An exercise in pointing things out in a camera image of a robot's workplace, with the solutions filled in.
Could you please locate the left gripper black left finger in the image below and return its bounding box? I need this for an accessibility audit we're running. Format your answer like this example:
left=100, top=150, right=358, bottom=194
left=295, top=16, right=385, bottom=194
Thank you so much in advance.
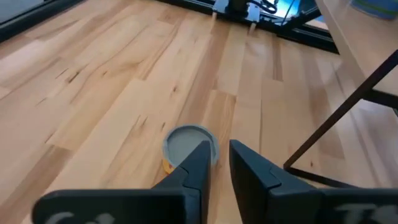
left=30, top=139, right=213, bottom=224

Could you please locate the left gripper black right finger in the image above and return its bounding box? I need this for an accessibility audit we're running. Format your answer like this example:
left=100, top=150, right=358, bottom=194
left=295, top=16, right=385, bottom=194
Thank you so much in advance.
left=229, top=139, right=398, bottom=224

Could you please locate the short pineapple rings can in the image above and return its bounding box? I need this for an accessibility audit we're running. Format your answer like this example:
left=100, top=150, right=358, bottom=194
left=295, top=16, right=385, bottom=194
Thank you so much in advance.
left=162, top=124, right=220, bottom=175

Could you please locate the wooden shelf black frame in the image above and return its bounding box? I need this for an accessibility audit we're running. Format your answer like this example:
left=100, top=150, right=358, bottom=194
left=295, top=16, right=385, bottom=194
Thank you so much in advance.
left=283, top=0, right=398, bottom=189

